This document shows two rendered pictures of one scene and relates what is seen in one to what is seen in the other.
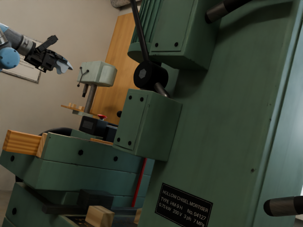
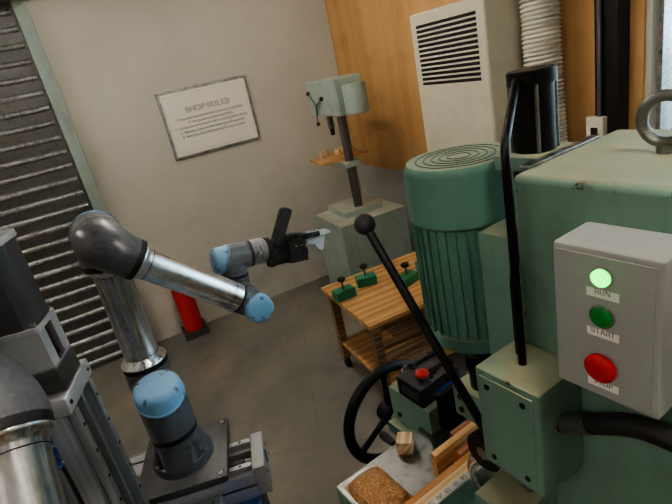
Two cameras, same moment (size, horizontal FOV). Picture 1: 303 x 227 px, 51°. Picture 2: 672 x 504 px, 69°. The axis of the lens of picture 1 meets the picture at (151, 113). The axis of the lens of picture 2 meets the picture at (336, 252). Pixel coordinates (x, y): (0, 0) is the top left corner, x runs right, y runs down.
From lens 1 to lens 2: 69 cm
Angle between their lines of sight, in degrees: 29
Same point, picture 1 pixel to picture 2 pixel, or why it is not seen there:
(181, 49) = (538, 488)
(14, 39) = (244, 260)
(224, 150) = not seen: outside the picture
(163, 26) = (495, 435)
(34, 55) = (276, 256)
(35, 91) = (264, 150)
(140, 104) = not seen: outside the picture
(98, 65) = (333, 87)
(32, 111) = (275, 180)
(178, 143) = not seen: outside the picture
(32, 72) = (246, 129)
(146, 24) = (443, 310)
